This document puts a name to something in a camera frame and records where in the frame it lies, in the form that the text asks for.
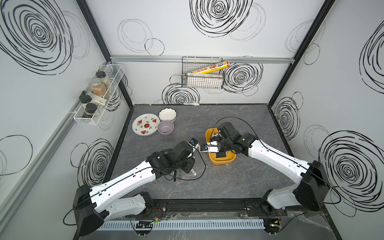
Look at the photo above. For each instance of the white cable duct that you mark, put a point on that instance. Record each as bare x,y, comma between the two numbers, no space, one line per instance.
241,224

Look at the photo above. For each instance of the watermelon pattern plate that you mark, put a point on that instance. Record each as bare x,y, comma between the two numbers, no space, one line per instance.
146,125

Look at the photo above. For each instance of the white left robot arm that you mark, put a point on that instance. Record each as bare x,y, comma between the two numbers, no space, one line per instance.
93,206

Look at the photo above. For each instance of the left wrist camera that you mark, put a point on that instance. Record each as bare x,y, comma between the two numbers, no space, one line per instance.
195,144

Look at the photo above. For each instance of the black wire basket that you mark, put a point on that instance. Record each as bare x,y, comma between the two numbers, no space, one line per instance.
212,80

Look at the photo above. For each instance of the yellow foil wrap box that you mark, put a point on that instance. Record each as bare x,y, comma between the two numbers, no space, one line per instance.
212,68

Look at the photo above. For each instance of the clear wall shelf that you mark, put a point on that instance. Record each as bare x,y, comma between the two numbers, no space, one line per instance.
102,97

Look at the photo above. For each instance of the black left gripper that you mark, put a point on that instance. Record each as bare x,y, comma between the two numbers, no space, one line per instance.
188,167

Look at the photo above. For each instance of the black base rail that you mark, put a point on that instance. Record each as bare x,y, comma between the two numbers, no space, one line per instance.
159,208

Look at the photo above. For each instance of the yellow storage box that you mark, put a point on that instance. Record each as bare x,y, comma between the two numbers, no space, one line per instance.
219,158

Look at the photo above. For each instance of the purple bowl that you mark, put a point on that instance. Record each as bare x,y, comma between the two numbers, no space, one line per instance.
166,128

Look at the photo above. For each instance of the spice jar brown contents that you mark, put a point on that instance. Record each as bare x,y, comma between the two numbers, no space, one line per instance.
98,88

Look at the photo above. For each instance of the white scalloped bowl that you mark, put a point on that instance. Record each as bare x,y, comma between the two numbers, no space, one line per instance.
168,114

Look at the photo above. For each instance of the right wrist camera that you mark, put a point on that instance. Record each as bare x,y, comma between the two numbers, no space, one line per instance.
210,149

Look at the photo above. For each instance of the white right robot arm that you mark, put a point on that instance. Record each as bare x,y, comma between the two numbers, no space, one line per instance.
310,182

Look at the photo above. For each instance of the spice jar black lid nearest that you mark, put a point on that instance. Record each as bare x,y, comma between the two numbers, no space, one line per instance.
90,110

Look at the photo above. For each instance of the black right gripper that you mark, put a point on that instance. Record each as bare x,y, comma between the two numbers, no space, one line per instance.
215,138

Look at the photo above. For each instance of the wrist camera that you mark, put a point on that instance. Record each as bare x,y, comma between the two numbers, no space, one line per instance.
210,149
195,144

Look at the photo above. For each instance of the spice jar black lid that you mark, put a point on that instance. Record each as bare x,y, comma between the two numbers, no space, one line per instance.
90,110
86,99
102,76

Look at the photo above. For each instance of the spice jar black lid front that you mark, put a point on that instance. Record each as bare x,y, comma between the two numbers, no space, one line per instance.
86,99

